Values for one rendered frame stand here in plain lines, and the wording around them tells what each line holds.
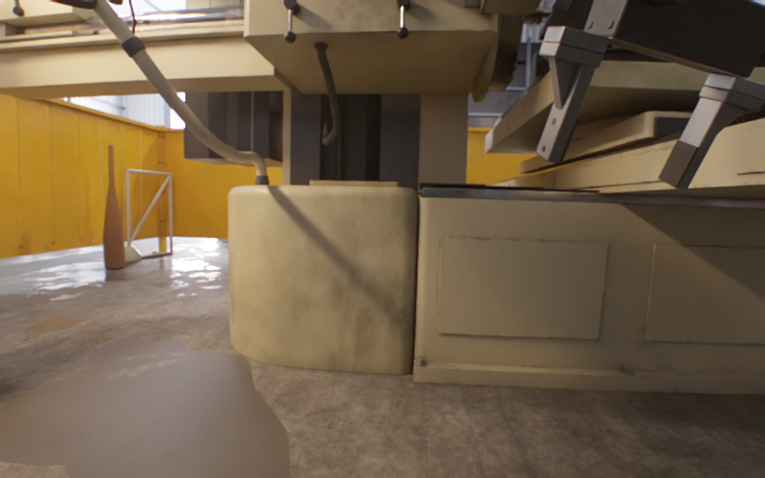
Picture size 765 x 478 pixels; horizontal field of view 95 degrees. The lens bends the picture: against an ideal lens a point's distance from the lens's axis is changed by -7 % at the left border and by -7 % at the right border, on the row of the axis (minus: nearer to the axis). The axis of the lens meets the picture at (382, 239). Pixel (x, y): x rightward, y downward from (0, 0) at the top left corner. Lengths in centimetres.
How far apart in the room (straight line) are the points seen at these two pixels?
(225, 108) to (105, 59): 52
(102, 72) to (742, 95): 195
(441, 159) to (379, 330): 89
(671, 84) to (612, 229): 42
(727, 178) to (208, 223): 387
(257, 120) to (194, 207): 230
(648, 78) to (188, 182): 382
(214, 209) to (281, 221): 284
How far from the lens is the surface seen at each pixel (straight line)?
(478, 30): 125
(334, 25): 127
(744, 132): 86
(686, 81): 121
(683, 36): 38
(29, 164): 338
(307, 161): 187
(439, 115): 183
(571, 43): 34
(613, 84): 112
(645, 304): 140
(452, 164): 180
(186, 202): 422
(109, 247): 345
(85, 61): 205
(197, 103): 216
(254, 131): 199
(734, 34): 41
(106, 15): 107
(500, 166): 363
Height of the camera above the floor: 55
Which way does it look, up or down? 5 degrees down
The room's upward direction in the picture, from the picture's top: 1 degrees clockwise
